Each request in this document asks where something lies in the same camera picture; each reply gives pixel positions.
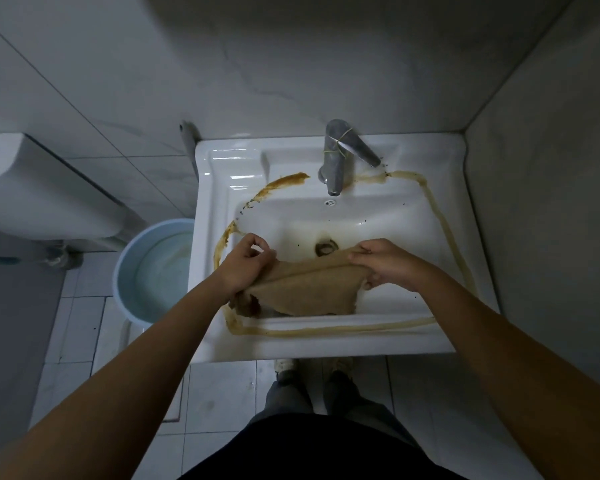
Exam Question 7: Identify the person's left hand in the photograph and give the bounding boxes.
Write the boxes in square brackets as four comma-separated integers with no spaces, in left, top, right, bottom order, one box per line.
[215,233,277,297]

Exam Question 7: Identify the person's right hand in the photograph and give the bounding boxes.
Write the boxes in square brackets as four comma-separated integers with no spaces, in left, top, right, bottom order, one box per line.
[347,239,424,291]

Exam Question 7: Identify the brown wet cloth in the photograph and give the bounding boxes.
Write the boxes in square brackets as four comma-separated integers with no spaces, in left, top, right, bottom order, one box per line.
[228,247,376,318]

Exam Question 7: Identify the person's right forearm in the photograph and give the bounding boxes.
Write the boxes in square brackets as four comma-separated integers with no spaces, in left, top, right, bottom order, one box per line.
[409,267,600,480]

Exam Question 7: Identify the person's left forearm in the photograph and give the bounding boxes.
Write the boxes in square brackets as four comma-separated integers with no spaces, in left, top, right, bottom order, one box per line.
[0,277,237,480]

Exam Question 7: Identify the white ceramic sink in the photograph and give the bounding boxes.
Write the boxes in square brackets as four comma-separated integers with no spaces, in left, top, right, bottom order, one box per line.
[188,133,500,364]

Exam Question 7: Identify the chrome faucet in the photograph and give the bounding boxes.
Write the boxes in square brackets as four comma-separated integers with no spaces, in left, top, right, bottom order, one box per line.
[318,119,382,197]

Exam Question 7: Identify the yellow rubber band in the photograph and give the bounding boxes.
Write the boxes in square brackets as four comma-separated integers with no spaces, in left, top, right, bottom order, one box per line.
[324,128,354,156]

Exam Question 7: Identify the person's left shoe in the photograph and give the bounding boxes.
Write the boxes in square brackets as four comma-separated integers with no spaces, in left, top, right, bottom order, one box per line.
[274,358,297,385]

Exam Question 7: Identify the light blue bucket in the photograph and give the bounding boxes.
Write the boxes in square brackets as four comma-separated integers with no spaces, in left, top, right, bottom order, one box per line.
[112,218,196,330]

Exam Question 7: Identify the person's grey trousers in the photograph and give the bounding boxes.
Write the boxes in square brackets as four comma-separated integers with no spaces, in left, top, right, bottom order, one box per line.
[249,371,421,448]

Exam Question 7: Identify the person's black shirt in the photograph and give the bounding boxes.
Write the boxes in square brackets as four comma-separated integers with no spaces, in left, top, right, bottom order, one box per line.
[179,413,467,480]

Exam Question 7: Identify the metal water valve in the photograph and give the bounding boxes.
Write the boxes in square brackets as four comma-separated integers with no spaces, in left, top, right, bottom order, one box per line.
[44,244,83,269]

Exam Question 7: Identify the white toilet tank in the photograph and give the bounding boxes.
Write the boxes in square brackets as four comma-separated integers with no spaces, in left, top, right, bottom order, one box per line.
[0,133,133,241]

